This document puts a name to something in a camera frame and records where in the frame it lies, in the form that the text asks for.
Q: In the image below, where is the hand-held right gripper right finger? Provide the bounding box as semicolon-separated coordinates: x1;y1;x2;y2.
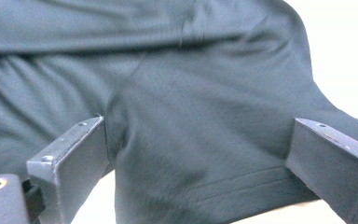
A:
284;117;358;224

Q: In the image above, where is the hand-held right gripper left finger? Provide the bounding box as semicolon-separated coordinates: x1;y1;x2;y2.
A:
26;116;110;224

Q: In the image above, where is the black cloth garment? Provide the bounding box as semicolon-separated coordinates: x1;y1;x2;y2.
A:
0;0;358;224

